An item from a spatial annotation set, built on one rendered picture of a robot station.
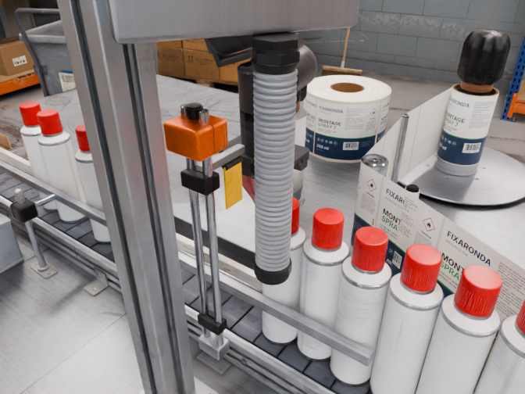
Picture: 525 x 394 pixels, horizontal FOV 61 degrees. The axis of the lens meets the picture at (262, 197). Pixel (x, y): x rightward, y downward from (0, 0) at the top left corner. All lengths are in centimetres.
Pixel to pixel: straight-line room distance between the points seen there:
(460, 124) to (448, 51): 392
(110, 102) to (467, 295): 34
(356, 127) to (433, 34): 392
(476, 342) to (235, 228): 48
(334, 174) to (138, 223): 65
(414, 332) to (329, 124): 63
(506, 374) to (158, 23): 40
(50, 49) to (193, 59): 156
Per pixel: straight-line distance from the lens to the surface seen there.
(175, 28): 30
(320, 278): 50
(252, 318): 64
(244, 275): 66
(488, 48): 95
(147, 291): 45
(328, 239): 48
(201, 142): 40
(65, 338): 75
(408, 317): 47
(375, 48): 505
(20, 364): 74
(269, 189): 34
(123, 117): 36
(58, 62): 304
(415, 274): 44
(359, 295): 48
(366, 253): 45
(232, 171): 51
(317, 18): 33
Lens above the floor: 135
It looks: 32 degrees down
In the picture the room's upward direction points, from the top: straight up
